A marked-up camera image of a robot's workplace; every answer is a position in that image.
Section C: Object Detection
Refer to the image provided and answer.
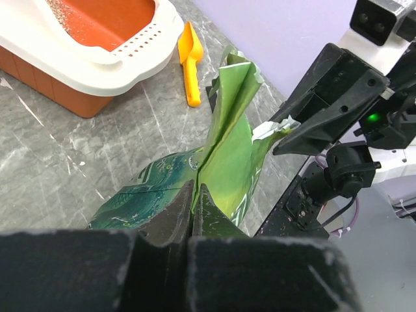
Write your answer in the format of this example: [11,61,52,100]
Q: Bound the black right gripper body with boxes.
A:
[317,42,416,150]

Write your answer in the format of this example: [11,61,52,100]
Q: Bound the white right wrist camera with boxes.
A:
[337,0,415,75]

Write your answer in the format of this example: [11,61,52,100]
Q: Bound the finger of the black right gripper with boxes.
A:
[272,96,381,155]
[271,43,367,122]

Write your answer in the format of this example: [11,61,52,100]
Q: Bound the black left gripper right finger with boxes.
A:
[187,185,361,311]

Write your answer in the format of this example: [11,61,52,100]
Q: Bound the green litter pellets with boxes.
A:
[46,0,72,34]

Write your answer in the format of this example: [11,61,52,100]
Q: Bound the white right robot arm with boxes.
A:
[272,44,415,203]

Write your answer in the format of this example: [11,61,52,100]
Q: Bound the orange and cream litter box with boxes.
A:
[1,1,184,118]

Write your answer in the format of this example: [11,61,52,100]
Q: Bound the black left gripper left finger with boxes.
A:
[1,181,194,311]

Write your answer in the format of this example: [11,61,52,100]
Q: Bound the green cat litter bag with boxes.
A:
[88,47,300,229]

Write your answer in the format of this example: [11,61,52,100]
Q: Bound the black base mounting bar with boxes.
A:
[254,159,329,239]

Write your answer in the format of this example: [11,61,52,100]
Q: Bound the black bag clip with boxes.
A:
[205,86,217,112]

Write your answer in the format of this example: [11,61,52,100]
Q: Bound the yellow plastic litter scoop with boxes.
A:
[177,21,203,107]

